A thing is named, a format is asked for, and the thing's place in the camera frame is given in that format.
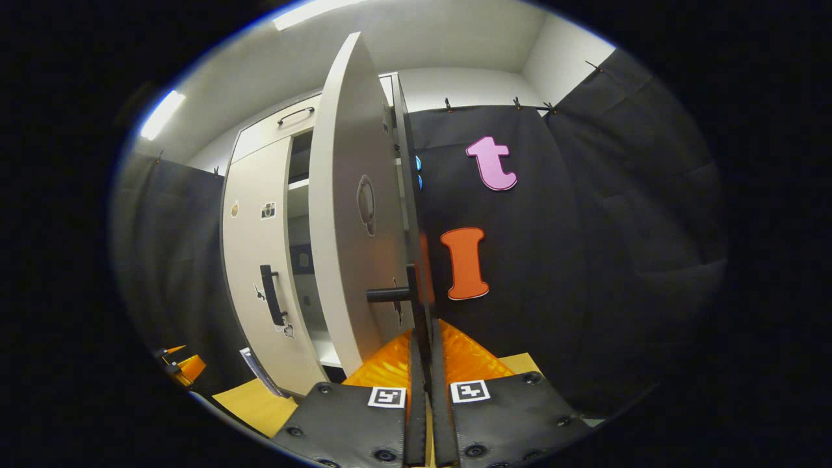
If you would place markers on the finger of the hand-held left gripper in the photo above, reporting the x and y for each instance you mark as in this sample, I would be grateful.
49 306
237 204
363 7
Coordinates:
172 351
190 369

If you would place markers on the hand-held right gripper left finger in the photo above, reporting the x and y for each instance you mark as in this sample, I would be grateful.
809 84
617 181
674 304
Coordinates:
351 422

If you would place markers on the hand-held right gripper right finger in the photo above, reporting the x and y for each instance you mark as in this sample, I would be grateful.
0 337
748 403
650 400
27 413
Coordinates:
507 416

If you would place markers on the beige cabinet door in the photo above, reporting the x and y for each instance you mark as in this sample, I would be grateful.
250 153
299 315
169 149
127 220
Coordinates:
253 260
338 195

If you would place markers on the beige double-door shoe cabinet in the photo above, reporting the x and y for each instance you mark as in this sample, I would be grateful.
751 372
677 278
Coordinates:
403 162

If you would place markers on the white cabinet shelf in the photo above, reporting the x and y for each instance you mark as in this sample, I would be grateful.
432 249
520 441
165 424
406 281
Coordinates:
298 184
330 354

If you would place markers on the beige cabinet top drawer front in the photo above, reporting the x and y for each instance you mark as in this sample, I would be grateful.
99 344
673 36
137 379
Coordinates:
266 133

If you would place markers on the short ceiling light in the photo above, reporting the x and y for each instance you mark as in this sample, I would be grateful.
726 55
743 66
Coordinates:
162 115

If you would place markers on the long ceiling light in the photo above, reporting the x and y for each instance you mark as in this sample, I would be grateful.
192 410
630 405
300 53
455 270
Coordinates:
312 13

